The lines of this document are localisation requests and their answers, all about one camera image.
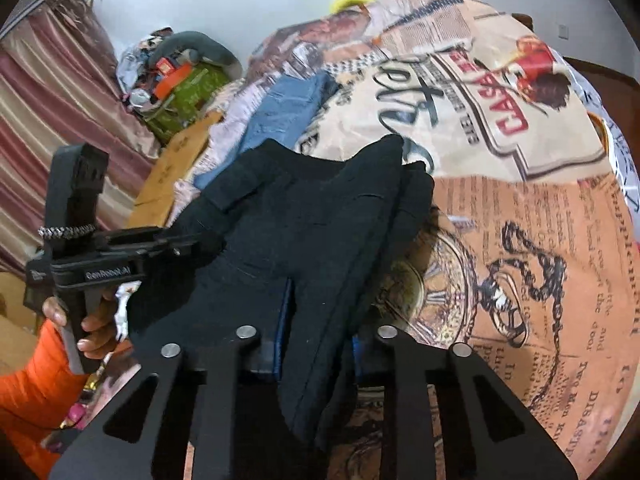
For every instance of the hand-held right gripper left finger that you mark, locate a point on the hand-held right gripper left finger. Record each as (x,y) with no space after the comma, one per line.
(220,390)

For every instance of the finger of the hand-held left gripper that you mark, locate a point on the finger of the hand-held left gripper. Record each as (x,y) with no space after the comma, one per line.
(140,234)
(172,250)

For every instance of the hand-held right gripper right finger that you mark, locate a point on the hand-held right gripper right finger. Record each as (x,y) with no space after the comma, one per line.
(410,390)

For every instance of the black pants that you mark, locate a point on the black pants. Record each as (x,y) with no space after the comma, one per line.
(300,220)

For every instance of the person's left forearm orange sleeve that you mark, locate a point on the person's left forearm orange sleeve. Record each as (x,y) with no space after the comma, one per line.
(35,400)

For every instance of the person's left hand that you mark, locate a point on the person's left hand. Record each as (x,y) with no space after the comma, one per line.
(107,325)

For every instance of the white crumpled cloth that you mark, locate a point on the white crumpled cloth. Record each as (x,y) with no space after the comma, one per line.
(125,310)

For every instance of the brown cardboard box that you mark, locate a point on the brown cardboard box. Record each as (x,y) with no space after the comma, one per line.
(170,170)

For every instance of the pink striped curtain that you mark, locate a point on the pink striped curtain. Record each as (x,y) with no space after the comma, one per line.
(60,110)

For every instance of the green patterned bag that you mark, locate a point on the green patterned bag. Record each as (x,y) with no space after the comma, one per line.
(192,95)

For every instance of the orange box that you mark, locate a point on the orange box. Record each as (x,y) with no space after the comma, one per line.
(172,77)

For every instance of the patterned cloth bundle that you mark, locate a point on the patterned cloth bundle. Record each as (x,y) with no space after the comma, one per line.
(140,55)

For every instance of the blue jeans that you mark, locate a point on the blue jeans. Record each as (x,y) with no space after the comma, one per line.
(285,105)

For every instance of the grey plush pillow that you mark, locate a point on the grey plush pillow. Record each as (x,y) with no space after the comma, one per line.
(210,45)

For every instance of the printed blanket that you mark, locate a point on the printed blanket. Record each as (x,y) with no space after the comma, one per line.
(525,210)

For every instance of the yellow curved object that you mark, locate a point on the yellow curved object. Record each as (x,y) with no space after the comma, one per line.
(350,0)

